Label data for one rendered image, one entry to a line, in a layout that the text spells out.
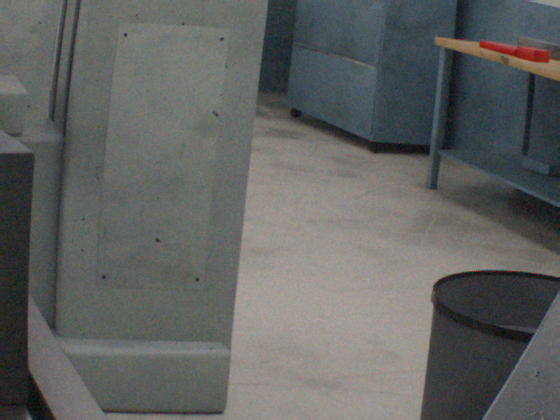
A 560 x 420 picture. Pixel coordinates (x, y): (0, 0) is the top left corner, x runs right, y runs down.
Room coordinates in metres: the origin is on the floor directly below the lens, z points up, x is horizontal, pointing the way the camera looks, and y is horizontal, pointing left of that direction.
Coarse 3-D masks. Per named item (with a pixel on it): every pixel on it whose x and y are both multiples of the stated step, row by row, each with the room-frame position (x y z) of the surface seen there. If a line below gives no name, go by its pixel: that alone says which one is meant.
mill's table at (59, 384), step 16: (32, 304) 0.99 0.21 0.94; (32, 320) 0.94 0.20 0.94; (32, 336) 0.90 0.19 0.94; (48, 336) 0.91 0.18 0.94; (32, 352) 0.86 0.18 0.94; (48, 352) 0.87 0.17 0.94; (32, 368) 0.83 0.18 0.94; (48, 368) 0.83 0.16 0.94; (64, 368) 0.84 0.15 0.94; (32, 384) 0.81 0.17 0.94; (48, 384) 0.80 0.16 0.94; (64, 384) 0.81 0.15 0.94; (80, 384) 0.81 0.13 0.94; (32, 400) 0.82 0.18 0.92; (48, 400) 0.77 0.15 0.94; (64, 400) 0.77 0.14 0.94; (80, 400) 0.78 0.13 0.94; (0, 416) 0.72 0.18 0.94; (16, 416) 0.73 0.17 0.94; (32, 416) 0.78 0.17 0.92; (48, 416) 0.75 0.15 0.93; (64, 416) 0.74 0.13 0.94; (80, 416) 0.75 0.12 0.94; (96, 416) 0.75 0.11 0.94
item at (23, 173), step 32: (0, 160) 0.74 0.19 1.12; (32, 160) 0.75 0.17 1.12; (0, 192) 0.74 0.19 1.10; (32, 192) 0.75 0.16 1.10; (0, 224) 0.74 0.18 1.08; (0, 256) 0.74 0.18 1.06; (0, 288) 0.74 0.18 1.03; (0, 320) 0.74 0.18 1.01; (0, 352) 0.74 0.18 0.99; (0, 384) 0.74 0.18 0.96
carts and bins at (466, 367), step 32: (448, 288) 2.43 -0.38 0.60; (480, 288) 2.49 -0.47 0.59; (512, 288) 2.51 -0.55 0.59; (544, 288) 2.51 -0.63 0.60; (448, 320) 2.19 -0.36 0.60; (480, 320) 2.49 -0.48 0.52; (512, 320) 2.51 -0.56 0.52; (448, 352) 2.18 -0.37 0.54; (480, 352) 2.11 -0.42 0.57; (512, 352) 2.08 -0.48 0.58; (448, 384) 2.17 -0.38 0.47; (480, 384) 2.11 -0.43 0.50; (448, 416) 2.16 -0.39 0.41; (480, 416) 2.10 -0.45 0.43
